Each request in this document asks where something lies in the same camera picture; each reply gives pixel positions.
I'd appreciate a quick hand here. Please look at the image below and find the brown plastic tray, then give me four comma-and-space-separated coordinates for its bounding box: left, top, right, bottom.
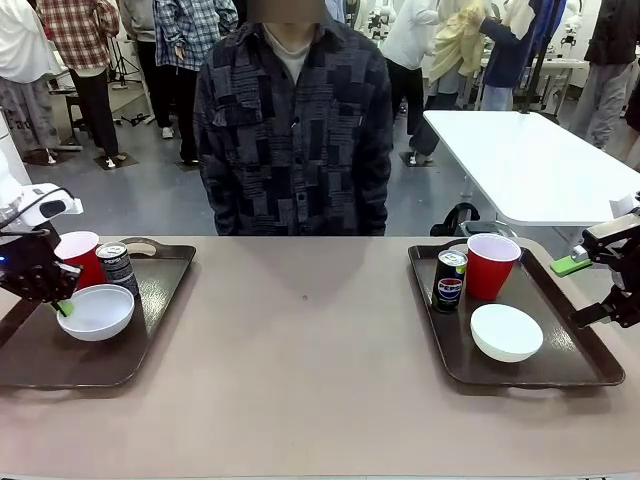
406, 238, 627, 392
0, 236, 198, 391

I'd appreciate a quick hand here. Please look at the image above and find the bystander in blue top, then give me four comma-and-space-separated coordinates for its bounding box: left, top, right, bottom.
530, 0, 570, 54

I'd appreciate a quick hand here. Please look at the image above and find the bystander in black jacket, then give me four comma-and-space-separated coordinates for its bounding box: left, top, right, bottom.
571, 0, 640, 154

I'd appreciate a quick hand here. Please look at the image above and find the bystander in grey top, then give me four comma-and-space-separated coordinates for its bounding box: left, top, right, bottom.
119, 0, 176, 140

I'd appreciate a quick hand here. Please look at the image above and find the white workbench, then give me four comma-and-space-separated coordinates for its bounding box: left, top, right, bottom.
477, 52, 591, 112

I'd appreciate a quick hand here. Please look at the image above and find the red plastic cup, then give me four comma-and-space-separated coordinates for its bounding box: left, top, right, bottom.
52, 230, 108, 292
465, 232, 523, 302

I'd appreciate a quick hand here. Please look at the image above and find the bystander in white top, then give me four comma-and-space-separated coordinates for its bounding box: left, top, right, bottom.
0, 0, 62, 154

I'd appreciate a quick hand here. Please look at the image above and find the black chair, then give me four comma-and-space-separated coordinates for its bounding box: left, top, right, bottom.
430, 201, 520, 240

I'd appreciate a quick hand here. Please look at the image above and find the person's right forearm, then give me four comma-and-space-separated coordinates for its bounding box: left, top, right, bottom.
198, 149, 234, 237

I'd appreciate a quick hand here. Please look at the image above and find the black tripod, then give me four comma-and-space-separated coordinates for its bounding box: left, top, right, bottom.
110, 37, 154, 127

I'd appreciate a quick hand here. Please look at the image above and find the bystander in navy jacket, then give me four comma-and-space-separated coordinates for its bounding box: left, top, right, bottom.
478, 14, 542, 112

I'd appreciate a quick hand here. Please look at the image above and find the black Pepsi can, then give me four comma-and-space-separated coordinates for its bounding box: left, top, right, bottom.
430, 248, 470, 315
95, 241, 142, 299

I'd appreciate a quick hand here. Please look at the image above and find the bystander in red plaid shirt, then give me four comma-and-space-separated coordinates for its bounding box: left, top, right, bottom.
36, 0, 124, 170

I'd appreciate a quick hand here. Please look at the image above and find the bystander in blue plaid shirt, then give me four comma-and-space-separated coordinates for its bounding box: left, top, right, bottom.
151, 0, 240, 167

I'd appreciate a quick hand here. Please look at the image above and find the person in patchwork shirt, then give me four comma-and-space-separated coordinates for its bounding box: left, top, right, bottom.
192, 0, 395, 238

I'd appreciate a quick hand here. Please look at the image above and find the person's left forearm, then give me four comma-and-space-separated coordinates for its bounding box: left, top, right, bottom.
355, 149, 395, 237

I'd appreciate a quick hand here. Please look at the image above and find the black vertical pole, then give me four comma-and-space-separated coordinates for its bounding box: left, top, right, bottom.
518, 0, 562, 117

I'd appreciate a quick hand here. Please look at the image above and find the white folding table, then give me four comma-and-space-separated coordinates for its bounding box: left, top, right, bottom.
422, 109, 640, 227

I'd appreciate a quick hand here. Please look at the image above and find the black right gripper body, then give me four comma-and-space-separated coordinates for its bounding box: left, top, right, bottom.
582, 211, 640, 330

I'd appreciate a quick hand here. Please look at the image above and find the bystander in yellow shirt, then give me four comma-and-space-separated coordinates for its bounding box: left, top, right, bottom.
428, 0, 487, 97

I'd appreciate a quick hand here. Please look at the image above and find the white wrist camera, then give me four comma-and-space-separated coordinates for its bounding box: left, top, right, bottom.
608, 191, 640, 217
22, 183, 84, 227

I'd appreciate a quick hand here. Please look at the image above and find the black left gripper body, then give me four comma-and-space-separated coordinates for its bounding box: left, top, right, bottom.
0, 228, 82, 305

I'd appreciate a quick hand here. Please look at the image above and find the white plastic bowl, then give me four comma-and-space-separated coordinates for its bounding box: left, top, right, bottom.
469, 303, 545, 364
55, 283, 137, 343

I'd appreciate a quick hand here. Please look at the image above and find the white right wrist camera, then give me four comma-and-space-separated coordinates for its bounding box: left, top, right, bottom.
608, 191, 640, 217

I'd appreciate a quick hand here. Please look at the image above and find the thin black cable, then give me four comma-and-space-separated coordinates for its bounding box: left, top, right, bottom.
0, 186, 76, 237

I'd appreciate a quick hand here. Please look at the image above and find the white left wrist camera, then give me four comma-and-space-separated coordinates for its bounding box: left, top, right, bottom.
22, 183, 84, 227

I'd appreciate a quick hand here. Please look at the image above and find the bystander in white shirt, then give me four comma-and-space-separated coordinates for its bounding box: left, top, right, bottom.
380, 0, 454, 167

